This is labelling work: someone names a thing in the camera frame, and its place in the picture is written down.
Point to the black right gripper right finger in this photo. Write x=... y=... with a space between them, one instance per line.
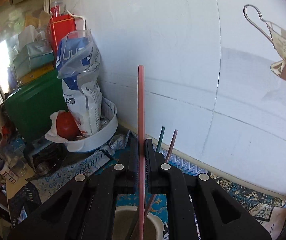
x=197 y=207

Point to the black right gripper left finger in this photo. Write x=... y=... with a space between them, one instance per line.
x=83 y=208

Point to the maroon chopstick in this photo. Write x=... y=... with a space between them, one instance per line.
x=171 y=147

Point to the teal green chopstick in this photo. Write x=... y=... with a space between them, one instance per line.
x=159 y=143

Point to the pink chopstick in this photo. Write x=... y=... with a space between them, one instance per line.
x=141 y=139

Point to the patterned patchwork table mat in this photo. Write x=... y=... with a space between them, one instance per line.
x=85 y=207

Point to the red tomato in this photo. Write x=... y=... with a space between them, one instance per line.
x=66 y=126

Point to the white round dish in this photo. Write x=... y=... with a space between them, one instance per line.
x=109 y=111

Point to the green box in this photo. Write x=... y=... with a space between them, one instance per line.
x=30 y=107

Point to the yellow box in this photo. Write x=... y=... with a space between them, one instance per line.
x=35 y=74

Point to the white plastic food bag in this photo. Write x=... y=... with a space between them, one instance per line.
x=78 y=65

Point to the teal tissue box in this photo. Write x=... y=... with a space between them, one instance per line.
x=33 y=56

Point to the red tin box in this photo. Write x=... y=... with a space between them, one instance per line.
x=60 y=24

